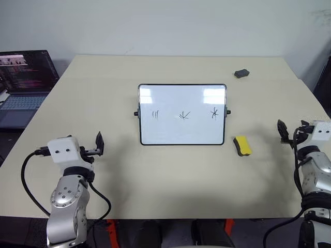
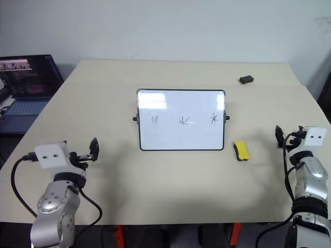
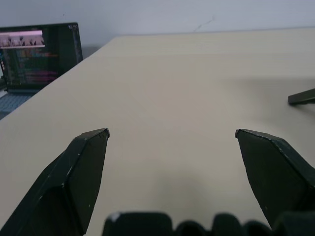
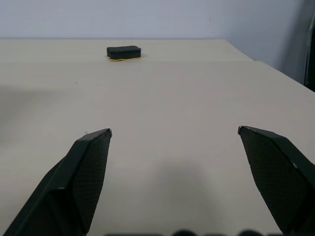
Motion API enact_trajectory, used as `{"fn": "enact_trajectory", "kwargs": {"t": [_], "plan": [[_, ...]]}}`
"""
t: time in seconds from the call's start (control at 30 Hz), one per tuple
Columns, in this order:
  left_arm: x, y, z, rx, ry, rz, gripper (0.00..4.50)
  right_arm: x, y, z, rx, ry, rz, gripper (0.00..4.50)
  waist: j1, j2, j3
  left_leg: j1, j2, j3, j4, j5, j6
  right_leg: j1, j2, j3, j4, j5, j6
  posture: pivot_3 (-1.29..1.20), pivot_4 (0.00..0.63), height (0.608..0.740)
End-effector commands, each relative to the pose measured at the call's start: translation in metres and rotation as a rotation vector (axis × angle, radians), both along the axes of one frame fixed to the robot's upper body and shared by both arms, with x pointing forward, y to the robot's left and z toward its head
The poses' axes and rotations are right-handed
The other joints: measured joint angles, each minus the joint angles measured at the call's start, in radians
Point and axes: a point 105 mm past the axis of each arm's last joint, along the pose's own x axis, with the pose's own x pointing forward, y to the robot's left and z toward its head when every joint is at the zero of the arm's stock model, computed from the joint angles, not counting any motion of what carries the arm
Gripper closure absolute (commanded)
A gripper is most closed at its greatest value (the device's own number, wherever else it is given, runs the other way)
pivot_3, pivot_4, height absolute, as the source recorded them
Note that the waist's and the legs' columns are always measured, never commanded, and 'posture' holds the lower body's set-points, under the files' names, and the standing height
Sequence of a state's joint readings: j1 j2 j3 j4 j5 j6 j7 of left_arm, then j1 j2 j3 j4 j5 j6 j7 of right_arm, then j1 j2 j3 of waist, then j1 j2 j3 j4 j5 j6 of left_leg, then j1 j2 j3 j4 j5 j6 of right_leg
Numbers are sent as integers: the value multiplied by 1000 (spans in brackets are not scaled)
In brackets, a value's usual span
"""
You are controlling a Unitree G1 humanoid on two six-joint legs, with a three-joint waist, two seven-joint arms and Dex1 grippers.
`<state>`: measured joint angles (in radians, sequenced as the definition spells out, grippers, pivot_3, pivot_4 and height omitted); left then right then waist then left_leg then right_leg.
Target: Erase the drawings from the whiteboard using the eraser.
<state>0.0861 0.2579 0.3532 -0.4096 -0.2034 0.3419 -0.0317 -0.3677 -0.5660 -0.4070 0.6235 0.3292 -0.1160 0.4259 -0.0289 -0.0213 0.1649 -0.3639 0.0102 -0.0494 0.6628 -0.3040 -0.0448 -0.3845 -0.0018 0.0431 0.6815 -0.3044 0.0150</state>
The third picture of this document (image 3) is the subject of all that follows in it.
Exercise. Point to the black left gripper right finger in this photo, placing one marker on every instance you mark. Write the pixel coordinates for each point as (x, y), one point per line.
(275, 177)

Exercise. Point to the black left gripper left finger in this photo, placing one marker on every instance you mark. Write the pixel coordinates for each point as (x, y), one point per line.
(73, 177)

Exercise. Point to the dark stand foot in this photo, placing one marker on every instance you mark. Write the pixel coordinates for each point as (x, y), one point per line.
(303, 97)

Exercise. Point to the open black laptop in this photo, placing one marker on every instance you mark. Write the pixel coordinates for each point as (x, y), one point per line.
(37, 59)

